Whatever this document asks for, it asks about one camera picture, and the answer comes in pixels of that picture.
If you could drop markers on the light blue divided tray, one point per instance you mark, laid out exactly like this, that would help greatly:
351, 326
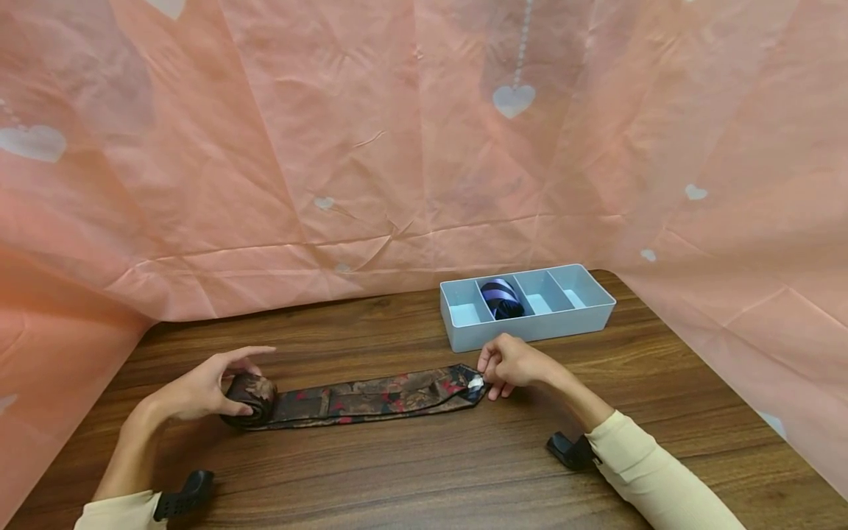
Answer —
527, 305

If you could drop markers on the person's right hand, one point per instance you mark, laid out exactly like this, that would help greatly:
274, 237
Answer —
520, 364

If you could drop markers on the person's left thumb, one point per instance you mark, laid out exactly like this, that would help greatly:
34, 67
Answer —
235, 406

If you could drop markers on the person's right fingers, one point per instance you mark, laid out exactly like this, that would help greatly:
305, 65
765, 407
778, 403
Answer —
493, 372

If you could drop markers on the person's right forearm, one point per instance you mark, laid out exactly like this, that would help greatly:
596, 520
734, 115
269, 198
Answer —
636, 456

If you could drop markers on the black wrist band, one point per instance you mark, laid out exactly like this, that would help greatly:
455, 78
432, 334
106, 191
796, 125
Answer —
570, 450
182, 495

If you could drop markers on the person's left forearm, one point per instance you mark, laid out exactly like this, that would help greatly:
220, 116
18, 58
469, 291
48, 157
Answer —
129, 460

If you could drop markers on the person's left index finger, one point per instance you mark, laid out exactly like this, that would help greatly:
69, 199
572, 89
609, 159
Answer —
248, 352

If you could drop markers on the person's left middle finger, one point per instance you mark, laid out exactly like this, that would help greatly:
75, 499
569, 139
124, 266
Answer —
248, 366

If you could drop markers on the person's left hand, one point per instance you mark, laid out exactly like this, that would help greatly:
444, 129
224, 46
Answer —
192, 390

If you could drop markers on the brown patterned necktie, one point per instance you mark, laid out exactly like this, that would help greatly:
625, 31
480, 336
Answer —
351, 397

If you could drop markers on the rolled purple striped necktie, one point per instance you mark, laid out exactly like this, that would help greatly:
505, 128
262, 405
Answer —
501, 297

